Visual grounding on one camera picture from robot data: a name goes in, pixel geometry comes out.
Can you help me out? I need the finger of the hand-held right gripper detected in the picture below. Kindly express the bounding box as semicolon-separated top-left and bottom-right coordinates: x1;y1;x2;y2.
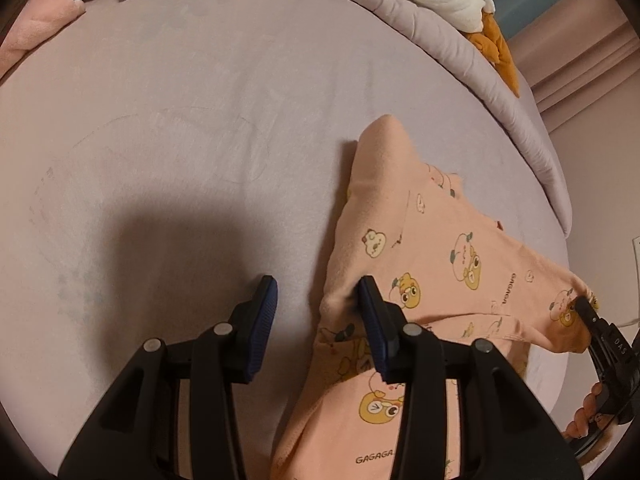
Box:
575;297;608;333

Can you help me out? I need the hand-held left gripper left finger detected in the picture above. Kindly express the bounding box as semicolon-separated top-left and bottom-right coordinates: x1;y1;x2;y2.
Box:
57;275;278;480

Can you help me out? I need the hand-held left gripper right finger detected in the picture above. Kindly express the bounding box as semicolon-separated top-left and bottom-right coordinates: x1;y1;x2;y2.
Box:
356;275;586;480

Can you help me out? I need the peach cartoon print shirt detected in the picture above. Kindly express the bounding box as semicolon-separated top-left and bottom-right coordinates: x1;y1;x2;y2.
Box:
270;114;601;480

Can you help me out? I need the person's right hand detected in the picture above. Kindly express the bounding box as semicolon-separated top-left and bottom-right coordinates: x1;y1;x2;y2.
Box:
562;382;608;443

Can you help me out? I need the pink curtain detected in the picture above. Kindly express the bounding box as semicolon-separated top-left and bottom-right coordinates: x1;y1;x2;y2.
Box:
510;0;640;131

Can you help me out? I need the folded lilac quilt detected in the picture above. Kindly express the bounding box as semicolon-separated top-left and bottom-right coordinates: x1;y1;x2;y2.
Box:
280;0;573;238

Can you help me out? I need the folded light pink garment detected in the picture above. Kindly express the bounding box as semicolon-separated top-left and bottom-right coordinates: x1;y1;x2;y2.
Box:
0;0;86;78

